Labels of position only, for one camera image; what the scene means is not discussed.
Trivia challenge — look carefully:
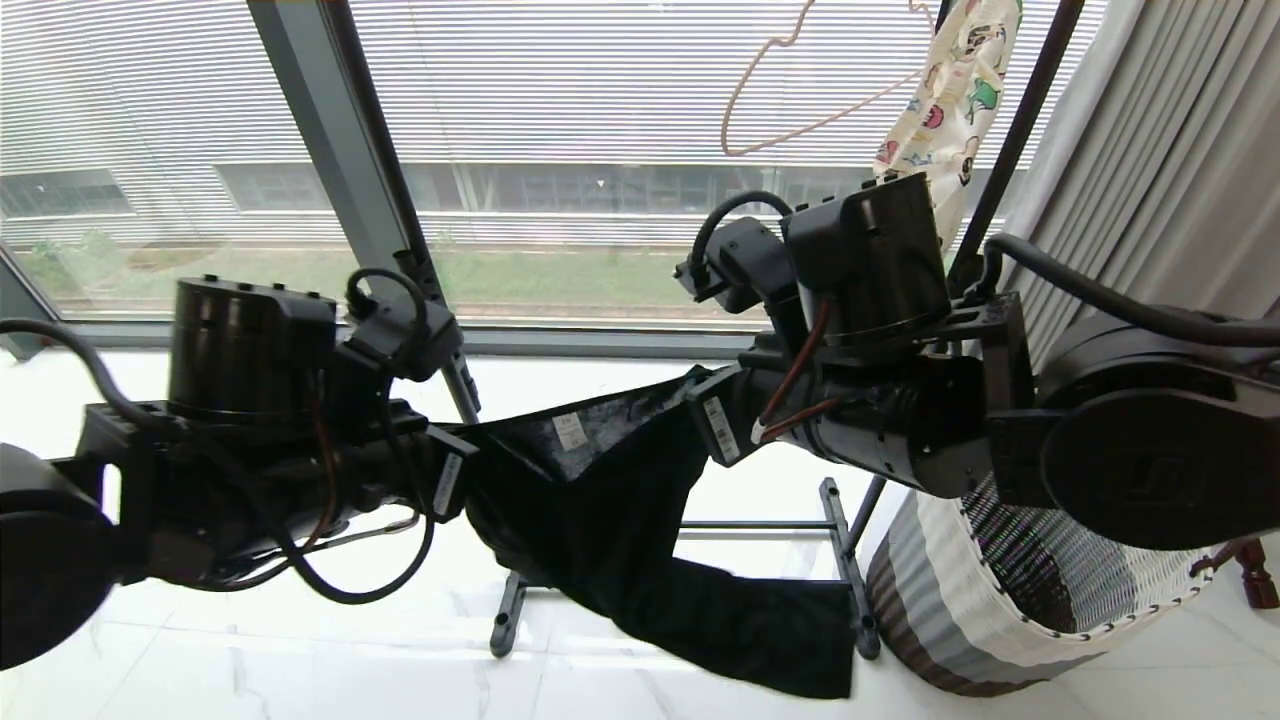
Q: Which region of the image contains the beige curtain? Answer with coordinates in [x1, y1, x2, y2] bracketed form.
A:
[990, 0, 1280, 373]

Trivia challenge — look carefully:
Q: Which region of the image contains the black clothes rack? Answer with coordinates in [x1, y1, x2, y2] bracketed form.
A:
[318, 0, 1088, 661]

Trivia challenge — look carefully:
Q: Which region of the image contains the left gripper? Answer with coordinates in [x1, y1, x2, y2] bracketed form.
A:
[340, 425, 479, 523]

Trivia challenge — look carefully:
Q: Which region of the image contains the cream printed garment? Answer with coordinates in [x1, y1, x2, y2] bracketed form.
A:
[873, 0, 1027, 253]

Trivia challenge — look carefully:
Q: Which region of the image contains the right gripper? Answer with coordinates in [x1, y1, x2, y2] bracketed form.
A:
[685, 358, 991, 496]

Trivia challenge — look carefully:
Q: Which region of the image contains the black garment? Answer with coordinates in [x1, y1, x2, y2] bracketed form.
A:
[453, 363, 861, 701]

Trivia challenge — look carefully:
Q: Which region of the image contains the window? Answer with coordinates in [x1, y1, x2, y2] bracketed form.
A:
[0, 0, 1111, 363]

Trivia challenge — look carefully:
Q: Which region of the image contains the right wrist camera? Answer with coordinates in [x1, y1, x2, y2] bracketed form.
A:
[673, 217, 806, 336]

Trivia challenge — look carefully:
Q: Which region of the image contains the white laundry basket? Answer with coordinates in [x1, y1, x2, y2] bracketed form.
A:
[865, 470, 1248, 699]

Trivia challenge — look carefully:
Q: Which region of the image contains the dark brown wooden stand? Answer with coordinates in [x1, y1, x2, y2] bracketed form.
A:
[1188, 535, 1280, 613]

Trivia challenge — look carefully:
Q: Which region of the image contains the pink clothes hanger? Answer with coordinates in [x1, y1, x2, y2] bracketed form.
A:
[720, 0, 933, 159]

